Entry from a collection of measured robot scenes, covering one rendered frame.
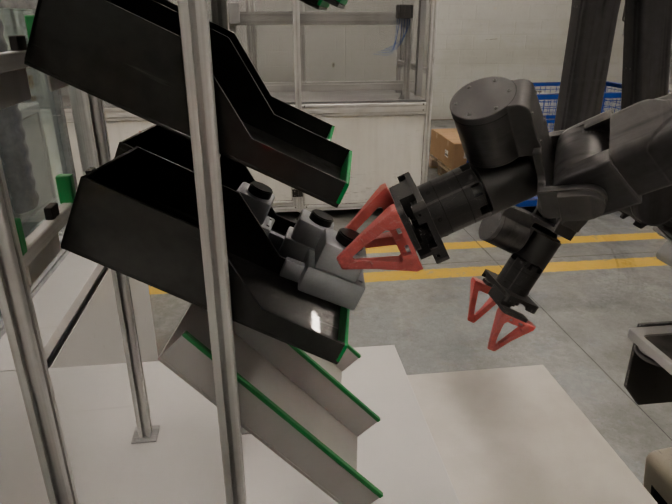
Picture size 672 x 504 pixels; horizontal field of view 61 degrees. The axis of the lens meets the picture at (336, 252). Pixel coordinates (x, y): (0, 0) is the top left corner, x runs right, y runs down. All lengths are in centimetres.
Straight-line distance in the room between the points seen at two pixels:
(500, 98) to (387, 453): 62
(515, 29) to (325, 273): 913
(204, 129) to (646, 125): 35
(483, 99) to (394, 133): 400
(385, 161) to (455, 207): 400
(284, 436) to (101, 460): 45
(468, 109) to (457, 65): 882
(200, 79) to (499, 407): 81
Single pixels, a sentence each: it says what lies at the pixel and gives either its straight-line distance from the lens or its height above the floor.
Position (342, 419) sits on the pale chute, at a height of 102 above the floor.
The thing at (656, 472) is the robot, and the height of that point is 78.
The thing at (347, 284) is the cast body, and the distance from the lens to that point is 57.
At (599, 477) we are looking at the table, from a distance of 100.
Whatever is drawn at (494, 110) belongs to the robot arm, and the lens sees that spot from 50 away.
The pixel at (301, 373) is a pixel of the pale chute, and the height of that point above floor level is 109.
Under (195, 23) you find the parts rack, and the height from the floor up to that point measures 150.
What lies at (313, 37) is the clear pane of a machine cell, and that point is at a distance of 434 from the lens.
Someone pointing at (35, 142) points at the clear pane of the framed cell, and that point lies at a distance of 172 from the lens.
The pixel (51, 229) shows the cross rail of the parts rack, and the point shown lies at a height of 131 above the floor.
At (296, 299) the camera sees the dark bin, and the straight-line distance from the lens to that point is 63.
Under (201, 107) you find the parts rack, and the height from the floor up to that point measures 143.
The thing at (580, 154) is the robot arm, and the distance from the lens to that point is 55.
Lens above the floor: 150
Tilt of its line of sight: 22 degrees down
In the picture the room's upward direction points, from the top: straight up
